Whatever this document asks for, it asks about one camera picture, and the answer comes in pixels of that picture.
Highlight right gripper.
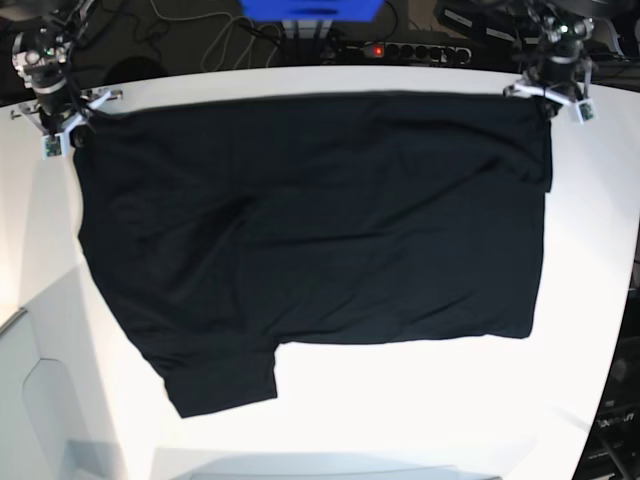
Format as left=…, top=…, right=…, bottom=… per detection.
left=9, top=84, right=123, bottom=148

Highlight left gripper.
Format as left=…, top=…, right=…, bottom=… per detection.
left=503, top=52, right=595, bottom=120

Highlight black T-shirt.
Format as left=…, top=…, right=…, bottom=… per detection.
left=73, top=93, right=552, bottom=418

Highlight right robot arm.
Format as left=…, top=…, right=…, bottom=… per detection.
left=1, top=1, right=128, bottom=159

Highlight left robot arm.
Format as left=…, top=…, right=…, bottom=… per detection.
left=502, top=1, right=597, bottom=125

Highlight blue box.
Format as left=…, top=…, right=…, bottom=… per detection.
left=240, top=0, right=384, bottom=22

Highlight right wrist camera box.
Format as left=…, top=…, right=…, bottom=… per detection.
left=41, top=133, right=67, bottom=160

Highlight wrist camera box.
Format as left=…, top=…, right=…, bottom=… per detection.
left=41, top=133, right=67, bottom=160
left=576, top=98, right=597, bottom=124

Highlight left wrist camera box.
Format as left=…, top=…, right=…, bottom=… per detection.
left=576, top=98, right=597, bottom=124

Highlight white power strip red switch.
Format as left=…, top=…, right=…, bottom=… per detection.
left=341, top=42, right=472, bottom=67

